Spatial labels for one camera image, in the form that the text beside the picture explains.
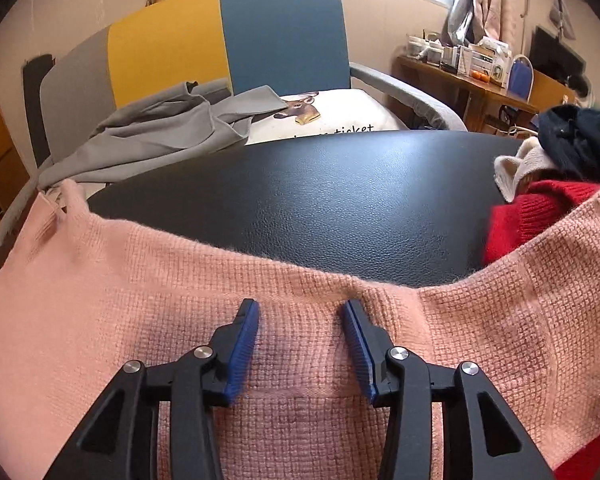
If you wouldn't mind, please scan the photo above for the grey garment on chair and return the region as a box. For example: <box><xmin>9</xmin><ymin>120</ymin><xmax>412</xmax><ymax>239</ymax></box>
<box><xmin>38</xmin><ymin>79</ymin><xmax>287</xmax><ymax>190</ymax></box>

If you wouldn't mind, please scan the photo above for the blue folding chair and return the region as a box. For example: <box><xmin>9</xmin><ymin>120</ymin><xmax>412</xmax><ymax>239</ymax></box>
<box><xmin>507</xmin><ymin>54</ymin><xmax>534</xmax><ymax>101</ymax></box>

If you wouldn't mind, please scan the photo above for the black rolled mat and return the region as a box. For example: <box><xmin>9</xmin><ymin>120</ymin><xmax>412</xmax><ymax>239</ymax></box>
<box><xmin>22</xmin><ymin>53</ymin><xmax>55</xmax><ymax>167</ymax></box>

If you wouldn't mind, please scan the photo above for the dark navy garment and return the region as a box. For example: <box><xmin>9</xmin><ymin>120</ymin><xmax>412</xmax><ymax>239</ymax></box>
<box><xmin>538</xmin><ymin>104</ymin><xmax>600</xmax><ymax>183</ymax></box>

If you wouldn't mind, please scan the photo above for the black monitor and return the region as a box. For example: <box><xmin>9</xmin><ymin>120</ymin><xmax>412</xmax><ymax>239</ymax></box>
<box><xmin>528</xmin><ymin>26</ymin><xmax>586</xmax><ymax>84</ymax></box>

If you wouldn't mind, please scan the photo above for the grey yellow blue chair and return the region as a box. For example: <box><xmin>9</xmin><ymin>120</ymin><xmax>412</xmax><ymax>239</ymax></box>
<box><xmin>0</xmin><ymin>0</ymin><xmax>470</xmax><ymax>254</ymax></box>

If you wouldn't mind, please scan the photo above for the red knit sweater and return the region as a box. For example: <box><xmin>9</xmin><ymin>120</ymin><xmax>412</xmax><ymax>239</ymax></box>
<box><xmin>483</xmin><ymin>180</ymin><xmax>600</xmax><ymax>266</ymax></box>

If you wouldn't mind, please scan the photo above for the white printed cushion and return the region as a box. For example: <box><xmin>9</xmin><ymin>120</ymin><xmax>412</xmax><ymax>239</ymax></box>
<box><xmin>247</xmin><ymin>89</ymin><xmax>406</xmax><ymax>145</ymax></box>

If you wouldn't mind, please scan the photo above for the pink knit sweater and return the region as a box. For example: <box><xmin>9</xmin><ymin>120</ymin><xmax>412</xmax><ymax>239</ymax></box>
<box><xmin>0</xmin><ymin>181</ymin><xmax>600</xmax><ymax>479</ymax></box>

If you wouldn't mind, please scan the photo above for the wooden side desk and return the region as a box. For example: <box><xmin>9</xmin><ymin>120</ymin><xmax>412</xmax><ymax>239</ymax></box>
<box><xmin>391</xmin><ymin>55</ymin><xmax>576</xmax><ymax>133</ymax></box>

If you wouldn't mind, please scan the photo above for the cream knit garment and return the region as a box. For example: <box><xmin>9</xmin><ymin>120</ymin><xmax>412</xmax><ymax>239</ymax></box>
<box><xmin>494</xmin><ymin>136</ymin><xmax>557</xmax><ymax>204</ymax></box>

